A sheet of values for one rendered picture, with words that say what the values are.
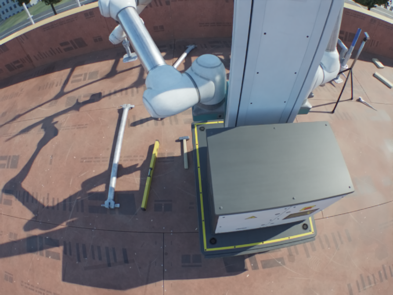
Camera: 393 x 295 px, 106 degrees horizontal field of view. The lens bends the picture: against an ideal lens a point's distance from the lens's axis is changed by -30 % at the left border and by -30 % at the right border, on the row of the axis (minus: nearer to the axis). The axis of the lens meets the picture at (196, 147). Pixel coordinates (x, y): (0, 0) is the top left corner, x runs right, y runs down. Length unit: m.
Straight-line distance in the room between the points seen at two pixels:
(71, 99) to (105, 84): 0.46
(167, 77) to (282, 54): 0.46
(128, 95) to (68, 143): 0.81
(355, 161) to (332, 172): 1.33
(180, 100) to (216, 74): 0.19
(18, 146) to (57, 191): 1.00
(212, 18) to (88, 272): 3.02
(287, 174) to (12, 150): 2.80
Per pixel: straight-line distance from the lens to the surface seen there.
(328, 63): 1.19
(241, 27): 0.67
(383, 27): 4.15
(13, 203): 2.47
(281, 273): 1.61
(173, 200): 1.60
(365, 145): 2.40
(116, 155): 1.83
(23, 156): 2.66
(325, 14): 0.76
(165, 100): 0.85
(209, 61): 0.91
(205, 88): 0.91
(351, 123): 2.46
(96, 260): 1.72
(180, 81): 0.89
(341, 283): 1.85
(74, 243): 1.84
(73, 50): 3.53
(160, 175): 1.69
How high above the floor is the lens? 1.52
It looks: 59 degrees down
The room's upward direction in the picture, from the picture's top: 6 degrees counter-clockwise
